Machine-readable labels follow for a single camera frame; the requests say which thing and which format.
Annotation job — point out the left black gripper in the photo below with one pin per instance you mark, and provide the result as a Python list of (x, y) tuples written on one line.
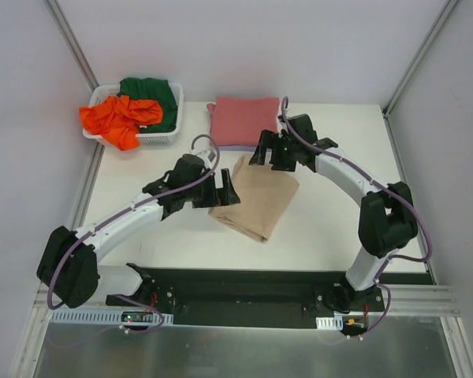
[(217, 193)]

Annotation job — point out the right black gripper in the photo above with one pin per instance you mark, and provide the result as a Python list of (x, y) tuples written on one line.
[(271, 149)]

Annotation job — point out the beige t shirt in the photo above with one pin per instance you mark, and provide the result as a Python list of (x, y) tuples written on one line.
[(264, 195)]

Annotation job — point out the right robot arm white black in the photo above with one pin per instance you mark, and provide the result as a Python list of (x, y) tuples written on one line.
[(385, 224)]

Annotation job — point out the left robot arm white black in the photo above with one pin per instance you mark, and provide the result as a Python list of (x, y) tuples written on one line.
[(71, 262)]

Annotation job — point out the lavender folded t shirt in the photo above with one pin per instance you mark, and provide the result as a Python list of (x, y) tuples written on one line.
[(237, 148)]

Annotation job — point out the pink folded t shirt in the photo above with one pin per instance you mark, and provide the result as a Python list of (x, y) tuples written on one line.
[(240, 121)]

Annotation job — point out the white plastic basket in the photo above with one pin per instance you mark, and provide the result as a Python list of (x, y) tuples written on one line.
[(169, 95)]

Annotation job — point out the orange t shirt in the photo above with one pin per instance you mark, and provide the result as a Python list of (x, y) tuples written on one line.
[(117, 119)]

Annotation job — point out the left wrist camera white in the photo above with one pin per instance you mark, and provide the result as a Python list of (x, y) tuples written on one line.
[(208, 155)]

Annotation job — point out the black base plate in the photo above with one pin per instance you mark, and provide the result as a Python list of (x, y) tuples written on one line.
[(252, 299)]

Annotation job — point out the right aluminium frame post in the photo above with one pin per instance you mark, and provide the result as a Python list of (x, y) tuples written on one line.
[(429, 40)]

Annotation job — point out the aluminium frame post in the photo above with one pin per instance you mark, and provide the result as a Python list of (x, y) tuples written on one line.
[(429, 40), (71, 42)]

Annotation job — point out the right white cable duct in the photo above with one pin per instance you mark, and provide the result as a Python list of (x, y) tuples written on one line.
[(334, 323)]

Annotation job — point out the white cable duct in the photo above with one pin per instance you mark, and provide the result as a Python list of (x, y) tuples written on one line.
[(110, 317), (334, 323)]

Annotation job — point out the left white cable duct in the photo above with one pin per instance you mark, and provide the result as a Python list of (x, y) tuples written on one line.
[(110, 317)]

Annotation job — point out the left aluminium frame post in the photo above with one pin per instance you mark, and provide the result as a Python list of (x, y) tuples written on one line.
[(71, 42)]

